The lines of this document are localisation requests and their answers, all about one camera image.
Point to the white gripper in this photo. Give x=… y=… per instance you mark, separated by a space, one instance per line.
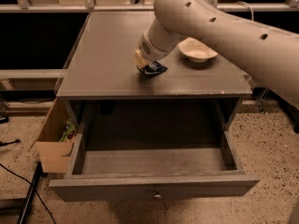
x=149 y=51

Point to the dark blue rxbar wrapper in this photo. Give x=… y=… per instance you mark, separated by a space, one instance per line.
x=152 y=69

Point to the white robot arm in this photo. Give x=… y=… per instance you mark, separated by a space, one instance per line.
x=268 y=54

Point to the grey open top drawer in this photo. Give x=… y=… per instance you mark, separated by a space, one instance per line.
x=114 y=161

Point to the metal drawer knob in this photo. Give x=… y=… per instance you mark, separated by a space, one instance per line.
x=157 y=194

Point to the grey wooden cabinet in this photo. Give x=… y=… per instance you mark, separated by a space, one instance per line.
x=103 y=69

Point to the white paper bowl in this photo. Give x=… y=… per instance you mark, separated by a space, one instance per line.
x=195 y=50

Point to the green item in box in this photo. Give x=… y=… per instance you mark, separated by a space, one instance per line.
x=68 y=132

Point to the brown cardboard box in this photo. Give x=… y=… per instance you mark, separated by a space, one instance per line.
x=54 y=153

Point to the black metal floor bar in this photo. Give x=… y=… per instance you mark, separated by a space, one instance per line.
x=25 y=210

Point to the metal railing frame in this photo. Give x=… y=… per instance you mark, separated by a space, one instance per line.
x=62 y=6

